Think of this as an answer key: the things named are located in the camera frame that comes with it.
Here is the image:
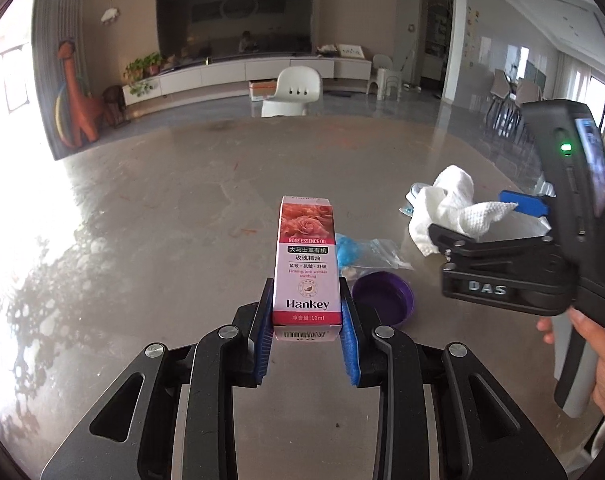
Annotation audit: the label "pink rose-print carton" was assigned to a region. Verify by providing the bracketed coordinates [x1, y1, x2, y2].
[272, 196, 344, 343]

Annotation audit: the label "large black television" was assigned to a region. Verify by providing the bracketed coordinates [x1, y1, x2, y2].
[156, 0, 316, 61]

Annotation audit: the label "long white TV cabinet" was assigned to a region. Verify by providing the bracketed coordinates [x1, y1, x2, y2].
[122, 55, 373, 108]

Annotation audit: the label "orange dinosaur toy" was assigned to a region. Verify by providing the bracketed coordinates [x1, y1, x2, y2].
[55, 37, 106, 148]

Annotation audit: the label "grey curtain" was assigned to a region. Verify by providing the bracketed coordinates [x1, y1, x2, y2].
[31, 0, 90, 161]

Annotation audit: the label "dark brown round stool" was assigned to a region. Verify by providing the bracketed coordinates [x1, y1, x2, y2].
[103, 86, 128, 128]

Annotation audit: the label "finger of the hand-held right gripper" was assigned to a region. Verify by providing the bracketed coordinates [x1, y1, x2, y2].
[499, 189, 552, 218]
[427, 222, 559, 267]

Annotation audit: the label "small white plastic stool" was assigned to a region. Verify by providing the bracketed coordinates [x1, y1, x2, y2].
[367, 54, 403, 100]

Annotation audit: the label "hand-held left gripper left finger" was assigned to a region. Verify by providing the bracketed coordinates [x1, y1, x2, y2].
[41, 277, 276, 480]

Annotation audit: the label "grey dining chair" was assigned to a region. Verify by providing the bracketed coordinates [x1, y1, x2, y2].
[513, 80, 543, 136]
[485, 70, 513, 128]

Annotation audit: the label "clear zip bag blue contents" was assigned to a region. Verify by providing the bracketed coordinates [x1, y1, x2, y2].
[335, 232, 413, 281]

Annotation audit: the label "white plastic chair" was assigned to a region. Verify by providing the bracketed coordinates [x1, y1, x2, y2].
[261, 66, 325, 118]

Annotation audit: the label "floor mop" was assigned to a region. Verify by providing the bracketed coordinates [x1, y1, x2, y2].
[401, 45, 423, 92]

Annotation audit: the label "white tissue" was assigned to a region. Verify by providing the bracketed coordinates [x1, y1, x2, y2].
[407, 165, 518, 257]

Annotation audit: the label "purple plastic lid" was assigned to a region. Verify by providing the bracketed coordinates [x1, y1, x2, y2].
[351, 271, 416, 330]

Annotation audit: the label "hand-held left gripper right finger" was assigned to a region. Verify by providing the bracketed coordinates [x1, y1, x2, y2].
[340, 292, 566, 480]

